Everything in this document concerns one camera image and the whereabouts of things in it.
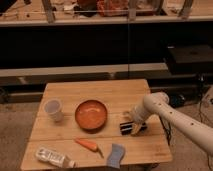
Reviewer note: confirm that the long shelf with clutter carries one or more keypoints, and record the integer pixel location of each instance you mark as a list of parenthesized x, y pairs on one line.
[(95, 12)]

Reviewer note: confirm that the black striped eraser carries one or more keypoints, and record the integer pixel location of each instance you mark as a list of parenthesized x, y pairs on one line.
[(125, 128)]

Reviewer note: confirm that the orange toy carrot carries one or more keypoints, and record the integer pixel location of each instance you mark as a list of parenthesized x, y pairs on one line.
[(92, 146)]

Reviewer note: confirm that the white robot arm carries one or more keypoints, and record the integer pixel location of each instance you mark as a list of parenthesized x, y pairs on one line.
[(158, 103)]

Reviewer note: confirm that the blue sponge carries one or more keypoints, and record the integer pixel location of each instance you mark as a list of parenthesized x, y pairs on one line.
[(115, 157)]

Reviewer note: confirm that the black box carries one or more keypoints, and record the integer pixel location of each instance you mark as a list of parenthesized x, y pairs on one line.
[(190, 59)]

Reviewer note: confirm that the clear plastic bottle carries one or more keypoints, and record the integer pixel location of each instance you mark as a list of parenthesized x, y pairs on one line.
[(53, 157)]

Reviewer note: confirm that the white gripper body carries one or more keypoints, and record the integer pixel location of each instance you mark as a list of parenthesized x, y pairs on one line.
[(138, 114)]

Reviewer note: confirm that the orange bowl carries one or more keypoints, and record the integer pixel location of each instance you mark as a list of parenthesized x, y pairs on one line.
[(91, 115)]

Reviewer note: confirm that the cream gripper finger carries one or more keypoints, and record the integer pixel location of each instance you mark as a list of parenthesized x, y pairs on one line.
[(136, 128)]

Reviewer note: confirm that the wooden table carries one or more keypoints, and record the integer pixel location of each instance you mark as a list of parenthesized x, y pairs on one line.
[(118, 96)]

